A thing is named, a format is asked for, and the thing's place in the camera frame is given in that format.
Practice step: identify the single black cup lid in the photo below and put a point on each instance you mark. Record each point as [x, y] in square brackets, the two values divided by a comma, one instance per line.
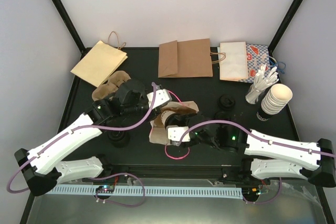
[222, 115]

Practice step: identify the cake print paper bag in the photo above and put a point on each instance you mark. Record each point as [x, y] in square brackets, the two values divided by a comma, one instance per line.
[173, 114]

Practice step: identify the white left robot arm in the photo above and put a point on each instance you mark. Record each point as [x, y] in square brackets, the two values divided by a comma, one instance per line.
[44, 167]

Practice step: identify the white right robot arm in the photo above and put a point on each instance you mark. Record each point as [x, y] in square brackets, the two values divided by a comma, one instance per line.
[272, 156]

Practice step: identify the brown pulp cup carrier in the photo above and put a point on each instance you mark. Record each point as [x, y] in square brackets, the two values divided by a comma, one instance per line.
[111, 85]

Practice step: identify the stack of black lids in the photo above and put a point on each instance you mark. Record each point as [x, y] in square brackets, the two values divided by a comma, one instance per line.
[119, 139]

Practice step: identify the black cup lid stack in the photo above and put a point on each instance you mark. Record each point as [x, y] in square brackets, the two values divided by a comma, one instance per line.
[226, 102]

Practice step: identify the stack of paper cups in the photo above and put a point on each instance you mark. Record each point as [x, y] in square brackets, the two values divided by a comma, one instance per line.
[275, 100]

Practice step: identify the white plastic cutlery bunch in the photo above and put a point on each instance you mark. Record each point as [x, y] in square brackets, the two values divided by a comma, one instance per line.
[261, 83]

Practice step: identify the brown kraft paper bag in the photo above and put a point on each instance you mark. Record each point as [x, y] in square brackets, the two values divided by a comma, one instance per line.
[185, 59]

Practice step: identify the white paper bag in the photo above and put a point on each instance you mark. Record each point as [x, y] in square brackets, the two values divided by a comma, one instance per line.
[232, 61]

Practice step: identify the red blue patterned bag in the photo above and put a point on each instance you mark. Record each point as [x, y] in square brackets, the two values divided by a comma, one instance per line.
[258, 55]

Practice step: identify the tan paper bag with handles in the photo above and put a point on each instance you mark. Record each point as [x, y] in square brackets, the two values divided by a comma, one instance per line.
[100, 63]

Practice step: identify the white perforated front rail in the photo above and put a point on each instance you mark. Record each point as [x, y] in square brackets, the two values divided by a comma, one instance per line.
[148, 191]

